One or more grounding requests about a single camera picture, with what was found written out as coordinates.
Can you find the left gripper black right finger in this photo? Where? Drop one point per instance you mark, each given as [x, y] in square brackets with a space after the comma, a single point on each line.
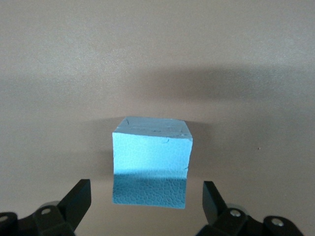
[214, 209]

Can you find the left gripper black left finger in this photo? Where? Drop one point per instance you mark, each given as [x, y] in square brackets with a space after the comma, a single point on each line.
[73, 206]

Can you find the blue foam block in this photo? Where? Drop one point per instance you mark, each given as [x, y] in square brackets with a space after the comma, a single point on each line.
[150, 159]

